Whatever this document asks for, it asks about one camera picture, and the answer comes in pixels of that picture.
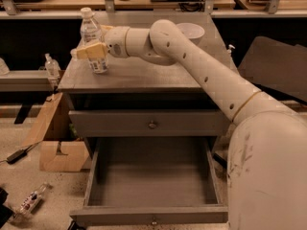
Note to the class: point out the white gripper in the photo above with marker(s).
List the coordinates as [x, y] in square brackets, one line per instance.
[115, 42]

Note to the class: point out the clear plastic water bottle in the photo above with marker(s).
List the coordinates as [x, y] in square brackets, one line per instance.
[91, 32]

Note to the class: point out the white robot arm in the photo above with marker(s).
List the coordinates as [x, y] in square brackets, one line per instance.
[267, 154]

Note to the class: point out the sanitizer pump bottle left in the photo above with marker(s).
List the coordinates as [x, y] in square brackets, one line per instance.
[52, 67]

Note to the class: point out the grey wooden drawer cabinet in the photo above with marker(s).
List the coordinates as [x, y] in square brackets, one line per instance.
[132, 83]

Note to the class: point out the closed grey upper drawer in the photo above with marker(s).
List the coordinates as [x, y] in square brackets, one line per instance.
[125, 123]

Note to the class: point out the small white pump bottle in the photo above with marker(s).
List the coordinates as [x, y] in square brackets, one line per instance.
[230, 49]

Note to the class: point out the open grey lower drawer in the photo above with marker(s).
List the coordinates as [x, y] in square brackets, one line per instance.
[151, 180]

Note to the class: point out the clear bottle on floor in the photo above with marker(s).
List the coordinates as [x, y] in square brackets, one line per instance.
[31, 201]

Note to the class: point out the white ceramic bowl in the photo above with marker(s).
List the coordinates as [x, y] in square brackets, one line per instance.
[192, 31]

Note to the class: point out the grey bench left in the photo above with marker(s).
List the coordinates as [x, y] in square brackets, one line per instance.
[26, 87]

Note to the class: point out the cardboard box left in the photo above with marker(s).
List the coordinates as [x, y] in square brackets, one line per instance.
[60, 151]

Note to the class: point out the black power adapter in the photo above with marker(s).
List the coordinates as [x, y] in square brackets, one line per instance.
[19, 154]

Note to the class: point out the wooden shelf with metal frame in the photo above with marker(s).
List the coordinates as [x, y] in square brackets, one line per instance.
[153, 0]

